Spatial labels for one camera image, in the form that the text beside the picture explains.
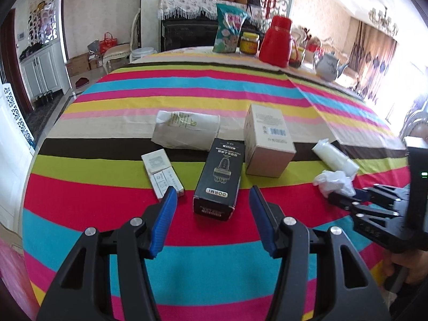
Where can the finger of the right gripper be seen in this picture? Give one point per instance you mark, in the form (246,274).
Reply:
(355,207)
(382,194)

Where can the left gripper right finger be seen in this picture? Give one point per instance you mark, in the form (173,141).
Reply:
(345,288)

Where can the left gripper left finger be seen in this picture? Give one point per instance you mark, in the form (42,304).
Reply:
(81,288)

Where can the white tissue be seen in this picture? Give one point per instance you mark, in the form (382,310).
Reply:
(329,182)

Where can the tan cardboard box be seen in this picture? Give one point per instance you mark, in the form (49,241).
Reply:
(269,148)

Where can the small white carton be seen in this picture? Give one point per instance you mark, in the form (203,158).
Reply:
(161,173)

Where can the black Dormi box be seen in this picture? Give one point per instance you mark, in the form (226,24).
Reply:
(217,189)

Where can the person's right hand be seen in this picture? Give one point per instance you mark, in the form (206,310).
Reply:
(415,260)

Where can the white teapot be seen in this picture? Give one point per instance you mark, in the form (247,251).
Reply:
(327,66)

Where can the striped colourful tablecloth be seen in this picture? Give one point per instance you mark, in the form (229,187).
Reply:
(89,173)

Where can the red thermos jug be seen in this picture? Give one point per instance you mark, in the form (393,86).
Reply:
(277,44)

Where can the dark doormat rug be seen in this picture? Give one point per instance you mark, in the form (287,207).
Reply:
(45,105)

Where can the yellow lid jar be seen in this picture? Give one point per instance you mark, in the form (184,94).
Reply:
(249,43)

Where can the dark red slippers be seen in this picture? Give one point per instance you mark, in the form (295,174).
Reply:
(81,82)

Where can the white shoe cabinet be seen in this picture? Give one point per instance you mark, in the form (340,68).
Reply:
(45,71)

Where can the green snack bag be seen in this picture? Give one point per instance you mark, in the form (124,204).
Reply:
(230,22)

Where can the brown cardboard box floor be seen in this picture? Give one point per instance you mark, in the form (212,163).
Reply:
(78,65)

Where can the black piano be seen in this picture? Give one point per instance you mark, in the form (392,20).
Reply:
(178,33)

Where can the cream side chair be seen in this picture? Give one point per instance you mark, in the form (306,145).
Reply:
(123,50)

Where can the white round stool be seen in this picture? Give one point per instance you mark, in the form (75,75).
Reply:
(141,52)

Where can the red gift bag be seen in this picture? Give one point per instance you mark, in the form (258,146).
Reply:
(107,42)

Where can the white carved screen panel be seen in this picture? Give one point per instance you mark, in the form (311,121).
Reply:
(42,21)

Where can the floral lace piano cover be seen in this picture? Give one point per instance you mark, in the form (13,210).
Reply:
(191,9)

